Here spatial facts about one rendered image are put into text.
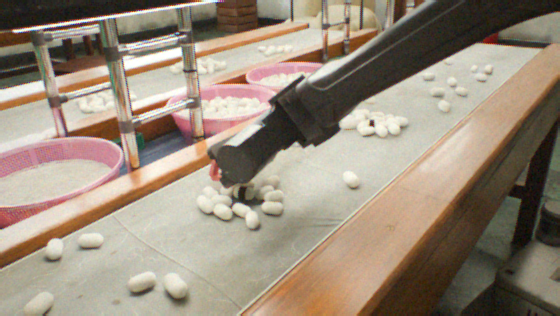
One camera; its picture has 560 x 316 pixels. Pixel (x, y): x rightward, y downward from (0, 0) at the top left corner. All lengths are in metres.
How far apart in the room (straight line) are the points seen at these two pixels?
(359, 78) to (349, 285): 0.22
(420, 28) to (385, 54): 0.05
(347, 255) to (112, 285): 0.28
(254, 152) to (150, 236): 0.21
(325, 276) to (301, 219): 0.16
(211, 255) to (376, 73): 0.32
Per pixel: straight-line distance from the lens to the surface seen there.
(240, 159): 0.56
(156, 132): 1.16
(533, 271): 1.09
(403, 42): 0.40
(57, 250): 0.66
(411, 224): 0.62
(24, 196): 0.87
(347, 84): 0.47
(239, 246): 0.62
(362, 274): 0.53
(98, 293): 0.59
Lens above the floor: 1.10
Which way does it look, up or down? 25 degrees down
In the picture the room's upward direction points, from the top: 2 degrees counter-clockwise
